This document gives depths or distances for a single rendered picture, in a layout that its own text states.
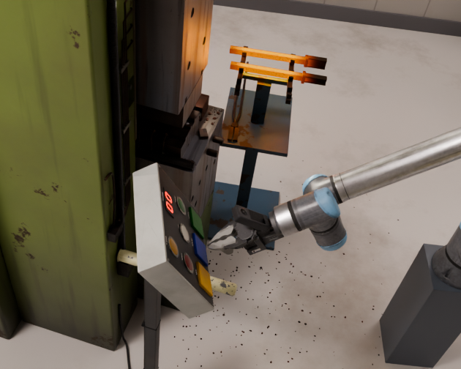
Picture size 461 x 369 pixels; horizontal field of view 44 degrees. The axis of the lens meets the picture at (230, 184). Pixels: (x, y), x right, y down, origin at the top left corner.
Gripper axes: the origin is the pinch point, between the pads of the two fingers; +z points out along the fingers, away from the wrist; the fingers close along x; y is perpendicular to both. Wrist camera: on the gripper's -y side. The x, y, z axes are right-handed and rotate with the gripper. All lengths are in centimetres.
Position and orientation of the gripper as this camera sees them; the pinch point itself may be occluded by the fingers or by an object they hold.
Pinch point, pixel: (211, 244)
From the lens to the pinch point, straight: 164.9
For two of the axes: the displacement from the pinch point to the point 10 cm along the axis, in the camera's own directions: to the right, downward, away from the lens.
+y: 4.0, 5.7, 7.2
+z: -9.0, 3.7, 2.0
